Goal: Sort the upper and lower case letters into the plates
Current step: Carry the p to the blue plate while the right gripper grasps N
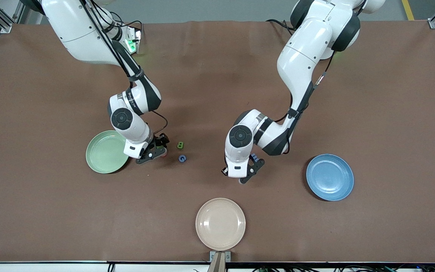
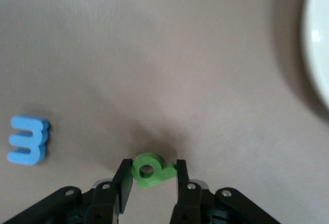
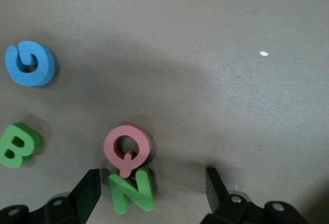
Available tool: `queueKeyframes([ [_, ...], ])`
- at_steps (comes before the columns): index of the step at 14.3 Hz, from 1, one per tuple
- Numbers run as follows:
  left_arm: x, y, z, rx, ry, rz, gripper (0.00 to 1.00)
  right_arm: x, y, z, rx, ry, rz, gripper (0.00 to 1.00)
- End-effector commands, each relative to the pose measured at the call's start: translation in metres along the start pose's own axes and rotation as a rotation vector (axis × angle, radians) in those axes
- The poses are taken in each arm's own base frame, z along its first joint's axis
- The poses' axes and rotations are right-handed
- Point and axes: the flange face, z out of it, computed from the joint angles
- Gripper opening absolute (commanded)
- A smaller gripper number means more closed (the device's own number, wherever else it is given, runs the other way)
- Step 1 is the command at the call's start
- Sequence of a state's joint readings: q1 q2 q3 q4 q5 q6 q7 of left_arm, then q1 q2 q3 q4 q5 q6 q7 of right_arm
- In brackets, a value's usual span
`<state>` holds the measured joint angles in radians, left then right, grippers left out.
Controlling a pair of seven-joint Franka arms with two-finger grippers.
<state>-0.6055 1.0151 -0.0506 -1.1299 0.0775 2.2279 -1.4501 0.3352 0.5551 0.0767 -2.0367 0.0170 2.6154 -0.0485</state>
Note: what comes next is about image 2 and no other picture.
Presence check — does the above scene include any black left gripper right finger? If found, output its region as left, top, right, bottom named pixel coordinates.
left=171, top=159, right=281, bottom=224

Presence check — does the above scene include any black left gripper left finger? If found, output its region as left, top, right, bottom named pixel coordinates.
left=0, top=158, right=134, bottom=224

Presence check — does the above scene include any green letter p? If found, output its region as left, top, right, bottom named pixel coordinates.
left=131, top=152, right=178, bottom=190

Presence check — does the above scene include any beige plate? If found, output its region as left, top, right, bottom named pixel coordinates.
left=300, top=0, right=329, bottom=118

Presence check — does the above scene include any blue letter m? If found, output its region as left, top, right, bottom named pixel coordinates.
left=7, top=115, right=51, bottom=166

